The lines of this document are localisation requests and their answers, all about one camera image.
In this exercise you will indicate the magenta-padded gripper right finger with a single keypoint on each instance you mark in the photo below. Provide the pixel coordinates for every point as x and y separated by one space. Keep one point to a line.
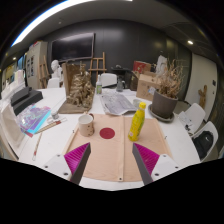
146 158

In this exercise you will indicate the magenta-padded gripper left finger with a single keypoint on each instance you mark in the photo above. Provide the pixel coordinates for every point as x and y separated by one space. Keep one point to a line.
77 156

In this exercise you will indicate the yellow drink bottle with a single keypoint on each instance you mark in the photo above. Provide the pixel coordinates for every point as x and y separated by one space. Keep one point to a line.
136 125

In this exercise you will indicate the light plywood board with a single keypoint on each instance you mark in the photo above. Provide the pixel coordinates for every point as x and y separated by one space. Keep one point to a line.
155 133
106 156

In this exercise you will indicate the cream mug with dots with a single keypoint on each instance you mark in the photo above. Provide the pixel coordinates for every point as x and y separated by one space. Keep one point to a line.
85 126

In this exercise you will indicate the flat round red coaster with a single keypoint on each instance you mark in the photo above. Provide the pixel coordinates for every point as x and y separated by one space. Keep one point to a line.
107 133

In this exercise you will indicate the grey plant saucer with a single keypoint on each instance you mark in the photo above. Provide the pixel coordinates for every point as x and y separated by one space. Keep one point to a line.
160 117

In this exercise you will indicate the small grey-lidded jar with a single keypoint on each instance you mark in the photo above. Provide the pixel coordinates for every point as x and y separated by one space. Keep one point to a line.
54 115

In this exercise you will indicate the white tape roll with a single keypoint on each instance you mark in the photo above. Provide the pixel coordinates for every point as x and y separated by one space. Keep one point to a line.
137 102

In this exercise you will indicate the dried plant in grey pot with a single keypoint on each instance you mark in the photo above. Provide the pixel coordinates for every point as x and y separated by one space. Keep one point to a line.
164 103

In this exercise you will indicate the black backpack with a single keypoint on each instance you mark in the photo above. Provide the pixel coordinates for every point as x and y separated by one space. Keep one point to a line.
203 145

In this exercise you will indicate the colourful printed book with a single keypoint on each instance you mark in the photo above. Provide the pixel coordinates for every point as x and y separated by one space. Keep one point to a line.
33 118

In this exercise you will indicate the newspaper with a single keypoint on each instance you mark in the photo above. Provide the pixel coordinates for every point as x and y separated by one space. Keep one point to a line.
116 103

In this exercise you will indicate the white plastic chair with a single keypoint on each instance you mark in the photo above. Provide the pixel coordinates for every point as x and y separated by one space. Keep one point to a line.
210 128
195 115
108 80

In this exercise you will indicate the cardboard box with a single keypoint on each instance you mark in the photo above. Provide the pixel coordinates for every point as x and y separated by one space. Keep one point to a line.
145 87

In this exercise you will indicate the white plastic tray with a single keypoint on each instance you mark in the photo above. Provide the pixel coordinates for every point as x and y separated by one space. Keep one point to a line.
10 130

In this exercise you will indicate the black foam block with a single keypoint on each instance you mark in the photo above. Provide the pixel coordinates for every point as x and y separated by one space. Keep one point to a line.
20 95
30 101

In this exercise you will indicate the green-labelled spray bottle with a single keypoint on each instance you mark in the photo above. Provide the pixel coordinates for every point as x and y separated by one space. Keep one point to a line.
99 87

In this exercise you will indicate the grey glass bottle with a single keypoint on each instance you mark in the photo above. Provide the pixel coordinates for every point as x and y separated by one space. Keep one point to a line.
120 86

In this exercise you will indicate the wooden figure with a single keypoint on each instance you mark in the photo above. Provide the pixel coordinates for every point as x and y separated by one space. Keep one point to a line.
202 96

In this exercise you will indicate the wooden easel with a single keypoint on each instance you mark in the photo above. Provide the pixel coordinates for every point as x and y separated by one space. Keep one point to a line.
43 75
97 65

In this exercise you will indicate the white plaster bust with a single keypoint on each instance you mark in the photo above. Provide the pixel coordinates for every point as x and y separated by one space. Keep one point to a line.
55 70

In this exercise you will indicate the red box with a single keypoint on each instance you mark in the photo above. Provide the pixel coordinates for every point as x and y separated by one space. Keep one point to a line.
141 66

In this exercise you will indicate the white cabinet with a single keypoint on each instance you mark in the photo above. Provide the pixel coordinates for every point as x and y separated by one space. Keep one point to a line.
35 63

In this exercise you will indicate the ceiling spot light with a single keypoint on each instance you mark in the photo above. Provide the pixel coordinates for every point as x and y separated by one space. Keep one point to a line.
190 42

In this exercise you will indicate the ceiling light strip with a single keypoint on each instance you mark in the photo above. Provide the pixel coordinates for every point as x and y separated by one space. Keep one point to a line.
43 18

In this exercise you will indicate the black wall screen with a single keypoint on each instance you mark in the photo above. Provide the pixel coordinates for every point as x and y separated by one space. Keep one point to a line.
72 46

